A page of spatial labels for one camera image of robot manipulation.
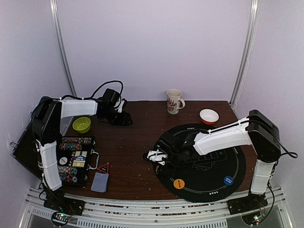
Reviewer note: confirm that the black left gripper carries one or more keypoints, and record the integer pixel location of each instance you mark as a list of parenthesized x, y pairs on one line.
[(123, 120)]

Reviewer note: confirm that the orange big blind button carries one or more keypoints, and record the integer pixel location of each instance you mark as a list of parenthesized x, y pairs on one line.
[(179, 184)]

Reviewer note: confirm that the blue small blind button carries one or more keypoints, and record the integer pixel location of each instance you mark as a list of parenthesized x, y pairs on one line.
[(228, 180)]

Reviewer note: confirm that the blue playing card deck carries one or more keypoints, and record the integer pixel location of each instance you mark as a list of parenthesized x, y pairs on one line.
[(99, 183)]

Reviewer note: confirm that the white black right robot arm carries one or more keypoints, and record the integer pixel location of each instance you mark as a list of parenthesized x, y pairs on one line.
[(255, 130)]

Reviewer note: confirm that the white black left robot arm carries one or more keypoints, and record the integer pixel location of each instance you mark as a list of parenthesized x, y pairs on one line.
[(37, 145)]

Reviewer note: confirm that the green bowl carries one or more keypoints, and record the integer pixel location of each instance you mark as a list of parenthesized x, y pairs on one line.
[(82, 124)]

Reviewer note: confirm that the round black poker mat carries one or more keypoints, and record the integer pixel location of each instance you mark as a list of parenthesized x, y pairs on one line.
[(203, 174)]

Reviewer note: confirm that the black red triangle marker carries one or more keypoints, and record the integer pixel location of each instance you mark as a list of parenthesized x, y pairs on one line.
[(104, 168)]

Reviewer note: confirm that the floral ceramic mug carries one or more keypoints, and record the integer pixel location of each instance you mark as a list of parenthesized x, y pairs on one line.
[(174, 101)]

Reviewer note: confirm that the black poker chip case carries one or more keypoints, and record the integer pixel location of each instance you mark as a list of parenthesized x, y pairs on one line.
[(74, 155)]

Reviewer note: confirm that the white orange bowl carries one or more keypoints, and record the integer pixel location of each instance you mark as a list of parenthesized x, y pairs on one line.
[(209, 116)]

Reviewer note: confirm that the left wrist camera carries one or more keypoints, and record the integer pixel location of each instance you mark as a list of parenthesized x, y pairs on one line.
[(121, 105)]

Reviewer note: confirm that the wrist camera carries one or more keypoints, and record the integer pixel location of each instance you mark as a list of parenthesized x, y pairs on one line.
[(157, 157), (121, 105)]

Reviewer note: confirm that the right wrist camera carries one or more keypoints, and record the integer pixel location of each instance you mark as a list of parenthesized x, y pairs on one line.
[(157, 157)]

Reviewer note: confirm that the aluminium front rail base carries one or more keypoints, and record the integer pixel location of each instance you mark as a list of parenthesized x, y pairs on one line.
[(100, 212)]

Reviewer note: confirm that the left aluminium frame post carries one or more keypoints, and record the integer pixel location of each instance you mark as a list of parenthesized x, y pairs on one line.
[(62, 51)]

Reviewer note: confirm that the aluminium frame post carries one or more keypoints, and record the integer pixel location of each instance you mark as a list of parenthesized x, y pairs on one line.
[(249, 40), (62, 51)]

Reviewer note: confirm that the right aluminium frame post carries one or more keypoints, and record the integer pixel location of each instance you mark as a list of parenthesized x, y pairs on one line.
[(249, 40)]

